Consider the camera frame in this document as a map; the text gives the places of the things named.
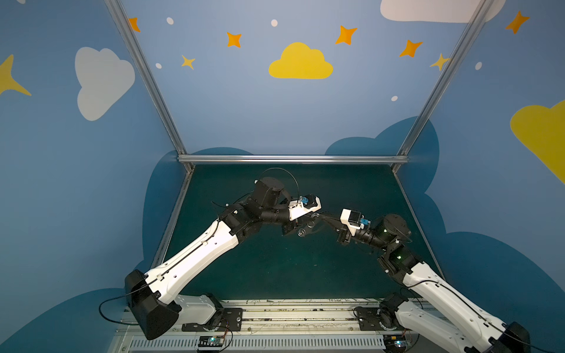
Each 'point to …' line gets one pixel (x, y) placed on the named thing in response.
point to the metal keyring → (301, 232)
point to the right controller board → (395, 341)
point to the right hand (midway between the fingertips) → (324, 212)
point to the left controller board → (210, 341)
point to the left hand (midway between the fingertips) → (313, 214)
